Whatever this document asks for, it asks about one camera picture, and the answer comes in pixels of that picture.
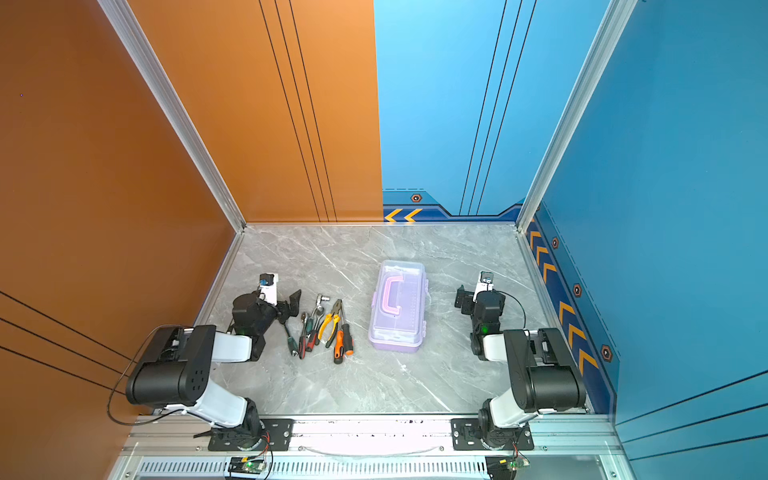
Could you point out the green handled ratchet wrench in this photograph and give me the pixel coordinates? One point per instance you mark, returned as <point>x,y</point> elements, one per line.
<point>291,342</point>

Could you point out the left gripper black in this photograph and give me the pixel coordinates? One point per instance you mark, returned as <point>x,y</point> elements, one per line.
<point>285,314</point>

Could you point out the right green circuit board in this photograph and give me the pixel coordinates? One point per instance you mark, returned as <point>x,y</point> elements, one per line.
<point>505,468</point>

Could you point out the orange black screwdriver small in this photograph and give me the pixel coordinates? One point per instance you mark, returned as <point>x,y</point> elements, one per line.
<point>347,341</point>

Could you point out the aluminium corner post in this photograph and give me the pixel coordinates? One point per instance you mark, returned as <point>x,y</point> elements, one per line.
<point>126,25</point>
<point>601,50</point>

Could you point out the orange black screwdriver large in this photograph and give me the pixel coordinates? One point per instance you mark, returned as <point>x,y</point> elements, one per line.
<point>339,347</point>

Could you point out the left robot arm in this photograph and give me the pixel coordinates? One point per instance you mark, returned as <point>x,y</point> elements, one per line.
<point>173,373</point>

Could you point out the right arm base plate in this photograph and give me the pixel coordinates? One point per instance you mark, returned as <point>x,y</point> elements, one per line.
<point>468,435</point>

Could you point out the left aluminium corner post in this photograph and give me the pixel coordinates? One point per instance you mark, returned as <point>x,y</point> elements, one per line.
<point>126,25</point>

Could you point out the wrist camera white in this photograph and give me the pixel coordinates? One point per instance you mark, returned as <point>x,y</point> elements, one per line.
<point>484,283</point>
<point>267,290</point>

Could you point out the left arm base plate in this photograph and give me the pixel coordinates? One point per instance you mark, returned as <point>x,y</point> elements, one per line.
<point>271,434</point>

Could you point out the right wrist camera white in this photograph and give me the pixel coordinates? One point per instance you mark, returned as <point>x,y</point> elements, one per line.
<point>484,283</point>

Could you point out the yellow handled pliers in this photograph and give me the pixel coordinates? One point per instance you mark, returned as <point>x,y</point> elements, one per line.
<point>330,325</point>

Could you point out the green circuit board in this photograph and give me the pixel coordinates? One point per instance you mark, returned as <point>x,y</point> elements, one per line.
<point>246,468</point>
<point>505,468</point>

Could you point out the left green circuit board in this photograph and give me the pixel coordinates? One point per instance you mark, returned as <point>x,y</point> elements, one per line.
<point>246,468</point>

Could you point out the red black ratchet wrench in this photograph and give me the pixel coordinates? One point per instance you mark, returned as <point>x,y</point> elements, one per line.
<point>303,341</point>

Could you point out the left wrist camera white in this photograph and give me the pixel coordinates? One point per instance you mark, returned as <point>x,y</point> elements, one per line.
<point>267,290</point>

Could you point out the aluminium front rail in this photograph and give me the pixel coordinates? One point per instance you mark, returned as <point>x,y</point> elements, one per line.
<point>386,435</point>

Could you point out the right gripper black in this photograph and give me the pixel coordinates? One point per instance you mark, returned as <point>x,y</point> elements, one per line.
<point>465,297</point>

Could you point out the right aluminium corner post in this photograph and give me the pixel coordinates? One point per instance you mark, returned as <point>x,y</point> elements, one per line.
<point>601,50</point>

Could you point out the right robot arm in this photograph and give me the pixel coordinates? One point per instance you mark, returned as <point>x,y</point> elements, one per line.
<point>543,376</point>

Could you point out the clear toolbox lid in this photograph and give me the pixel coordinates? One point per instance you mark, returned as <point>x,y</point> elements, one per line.
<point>399,300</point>

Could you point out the purple toolbox base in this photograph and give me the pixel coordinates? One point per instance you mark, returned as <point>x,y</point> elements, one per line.
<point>397,340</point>

